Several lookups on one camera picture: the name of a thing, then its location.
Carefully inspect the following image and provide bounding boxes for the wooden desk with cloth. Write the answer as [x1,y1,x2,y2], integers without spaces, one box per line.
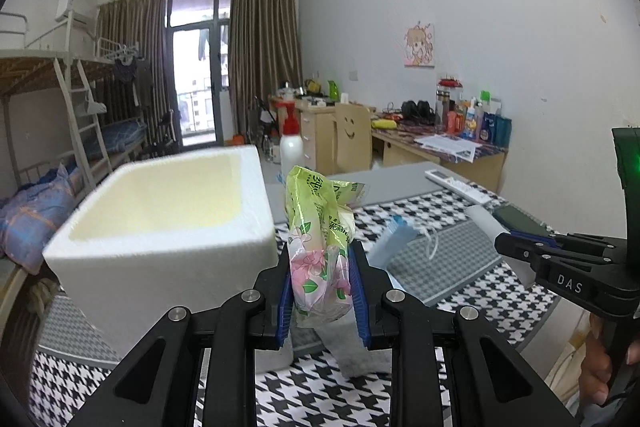
[370,114,508,195]

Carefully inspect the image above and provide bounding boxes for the black bag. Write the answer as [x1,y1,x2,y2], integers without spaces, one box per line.
[400,99,436,122]

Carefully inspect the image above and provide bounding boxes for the grey cloth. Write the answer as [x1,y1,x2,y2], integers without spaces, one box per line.
[315,322,391,378]

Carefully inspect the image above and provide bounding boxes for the white remote control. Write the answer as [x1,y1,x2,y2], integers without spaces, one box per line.
[425,168,493,204]

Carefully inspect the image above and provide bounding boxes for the patterned desk cloth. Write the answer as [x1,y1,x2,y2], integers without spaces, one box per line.
[372,114,508,158]

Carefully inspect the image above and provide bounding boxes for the blue checked bedding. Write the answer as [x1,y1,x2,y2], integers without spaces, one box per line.
[102,119,148,152]

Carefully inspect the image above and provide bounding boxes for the pink cartoon wall poster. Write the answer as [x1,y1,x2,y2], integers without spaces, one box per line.
[402,23,436,70]

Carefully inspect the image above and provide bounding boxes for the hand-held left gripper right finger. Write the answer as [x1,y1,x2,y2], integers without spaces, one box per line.
[347,241,583,427]

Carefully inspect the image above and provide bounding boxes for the blue face mask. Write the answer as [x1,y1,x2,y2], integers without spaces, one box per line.
[369,214,433,273]

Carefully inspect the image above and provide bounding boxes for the black smartphone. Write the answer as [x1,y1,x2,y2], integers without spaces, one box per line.
[492,204,556,240]

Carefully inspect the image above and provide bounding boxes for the dark hanging clothes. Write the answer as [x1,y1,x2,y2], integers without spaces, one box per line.
[112,54,153,108]

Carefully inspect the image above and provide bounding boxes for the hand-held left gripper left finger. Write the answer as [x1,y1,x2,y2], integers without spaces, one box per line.
[65,244,293,427]

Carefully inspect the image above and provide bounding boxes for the group of toiletry bottles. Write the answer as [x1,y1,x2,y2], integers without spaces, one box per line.
[435,77,513,145]

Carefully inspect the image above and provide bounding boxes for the floral tissue pack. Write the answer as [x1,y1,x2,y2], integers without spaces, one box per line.
[285,165,371,330]

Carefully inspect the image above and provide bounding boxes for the wooden smiley chair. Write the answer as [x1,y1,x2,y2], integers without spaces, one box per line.
[333,103,373,175]

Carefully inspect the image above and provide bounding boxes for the printed paper sheets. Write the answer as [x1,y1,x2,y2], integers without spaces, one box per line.
[415,134,478,162]

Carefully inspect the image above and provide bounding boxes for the glass balcony door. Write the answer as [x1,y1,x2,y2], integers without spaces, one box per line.
[165,0,233,148]

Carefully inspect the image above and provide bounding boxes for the houndstooth table cloth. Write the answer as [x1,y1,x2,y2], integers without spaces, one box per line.
[30,164,591,427]

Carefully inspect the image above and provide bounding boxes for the blue checked quilt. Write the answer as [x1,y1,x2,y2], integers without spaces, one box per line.
[0,164,88,275]

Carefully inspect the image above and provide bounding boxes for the white foam box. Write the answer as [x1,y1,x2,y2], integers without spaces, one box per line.
[42,145,278,360]

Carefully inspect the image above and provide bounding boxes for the small metal bunk bed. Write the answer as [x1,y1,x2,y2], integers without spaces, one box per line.
[75,37,151,168]

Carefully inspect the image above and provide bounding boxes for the white air conditioner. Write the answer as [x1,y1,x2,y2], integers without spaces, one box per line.
[55,0,96,25]

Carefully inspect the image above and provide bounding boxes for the brown curtain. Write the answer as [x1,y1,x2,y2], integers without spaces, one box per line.
[227,0,303,148]
[97,0,168,148]

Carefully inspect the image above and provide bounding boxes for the white bunk ladder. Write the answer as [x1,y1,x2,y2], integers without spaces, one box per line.
[54,57,113,180]

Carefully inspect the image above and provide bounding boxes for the person's right hand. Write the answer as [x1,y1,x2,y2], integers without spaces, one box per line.
[580,314,613,405]

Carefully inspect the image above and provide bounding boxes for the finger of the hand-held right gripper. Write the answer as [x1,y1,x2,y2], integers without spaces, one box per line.
[509,230,625,254]
[494,231,557,274]

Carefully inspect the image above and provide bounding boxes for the white hanger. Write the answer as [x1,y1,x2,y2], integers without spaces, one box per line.
[82,87,108,115]

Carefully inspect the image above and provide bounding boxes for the white pump bottle red top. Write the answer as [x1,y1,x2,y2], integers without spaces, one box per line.
[279,103,305,178]

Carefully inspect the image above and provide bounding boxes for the large metal bunk bed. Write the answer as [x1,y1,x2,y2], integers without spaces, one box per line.
[0,9,116,288]

